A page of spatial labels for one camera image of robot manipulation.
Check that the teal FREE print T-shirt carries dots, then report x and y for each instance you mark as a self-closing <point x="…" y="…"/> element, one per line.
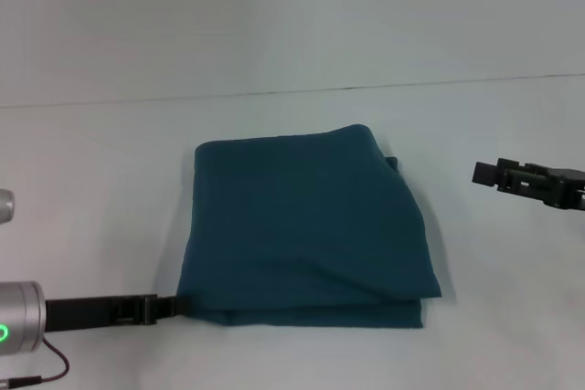
<point x="301" y="225"/>

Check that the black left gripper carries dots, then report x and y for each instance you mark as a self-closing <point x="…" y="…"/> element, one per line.
<point x="91" y="312"/>

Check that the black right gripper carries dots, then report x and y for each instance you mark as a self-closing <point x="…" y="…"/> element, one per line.
<point x="566" y="189"/>

